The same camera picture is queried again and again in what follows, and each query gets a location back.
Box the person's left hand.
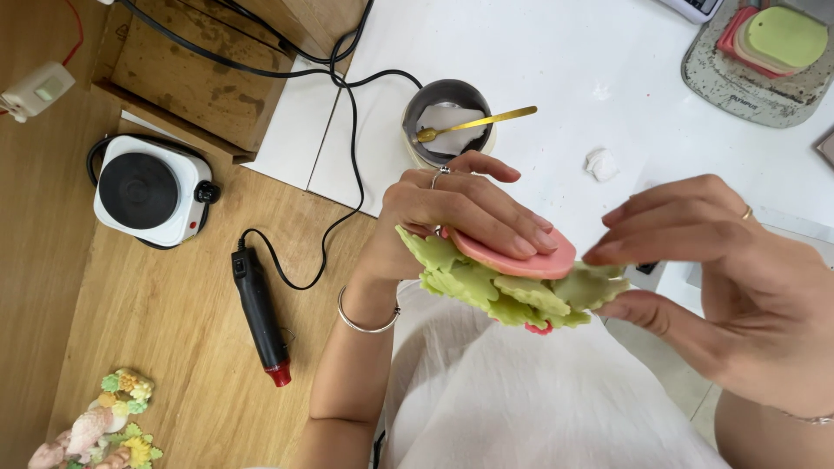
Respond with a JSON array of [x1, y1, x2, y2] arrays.
[[355, 151, 560, 287]]

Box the person's right hand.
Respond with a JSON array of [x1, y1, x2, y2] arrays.
[[582, 175, 834, 419]]

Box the bunch of green wax leaves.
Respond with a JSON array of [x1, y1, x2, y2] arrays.
[[395, 225, 632, 330]]

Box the pink wax disc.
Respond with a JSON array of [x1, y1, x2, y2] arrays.
[[445, 225, 578, 281]]

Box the metal cup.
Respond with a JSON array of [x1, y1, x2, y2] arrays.
[[400, 78, 498, 171]]

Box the white paper piece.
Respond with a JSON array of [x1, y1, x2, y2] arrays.
[[416, 103, 487, 156]]

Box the gold spoon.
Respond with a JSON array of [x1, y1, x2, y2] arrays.
[[416, 105, 539, 144]]

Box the silver bangle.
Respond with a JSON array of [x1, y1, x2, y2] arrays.
[[336, 284, 402, 335]]

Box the white tile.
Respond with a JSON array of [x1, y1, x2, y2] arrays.
[[240, 55, 342, 192]]

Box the crumpled white tissue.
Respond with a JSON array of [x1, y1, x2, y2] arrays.
[[584, 147, 620, 184]]

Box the black heat gun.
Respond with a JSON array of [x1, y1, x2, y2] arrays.
[[231, 245, 293, 389]]

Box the grey speckled tray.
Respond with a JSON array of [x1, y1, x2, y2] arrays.
[[680, 0, 834, 130]]

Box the person's white garment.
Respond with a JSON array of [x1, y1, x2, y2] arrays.
[[374, 280, 732, 469]]

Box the cream wax disc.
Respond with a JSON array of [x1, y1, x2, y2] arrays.
[[732, 18, 809, 74]]

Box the green wax disc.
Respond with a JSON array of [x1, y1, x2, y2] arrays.
[[745, 5, 830, 69]]

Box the wooden box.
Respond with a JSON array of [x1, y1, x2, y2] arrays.
[[90, 0, 370, 165]]

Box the white electric hot plate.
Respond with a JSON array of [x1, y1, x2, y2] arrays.
[[93, 134, 222, 249]]

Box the white calculator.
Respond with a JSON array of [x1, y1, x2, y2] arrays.
[[657, 0, 725, 26]]

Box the wax flower arrangement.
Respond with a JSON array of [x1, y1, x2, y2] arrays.
[[26, 367, 164, 469]]

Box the black heat gun cable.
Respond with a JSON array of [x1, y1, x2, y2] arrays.
[[236, 0, 376, 291]]

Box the thin wrist bracelet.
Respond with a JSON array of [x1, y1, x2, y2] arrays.
[[781, 410, 834, 427]]

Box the thick black cable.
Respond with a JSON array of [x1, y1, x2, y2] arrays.
[[119, 0, 425, 91]]

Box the red wire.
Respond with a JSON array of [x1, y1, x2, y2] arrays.
[[0, 0, 86, 117]]

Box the white power switch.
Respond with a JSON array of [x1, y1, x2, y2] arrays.
[[0, 60, 77, 124]]

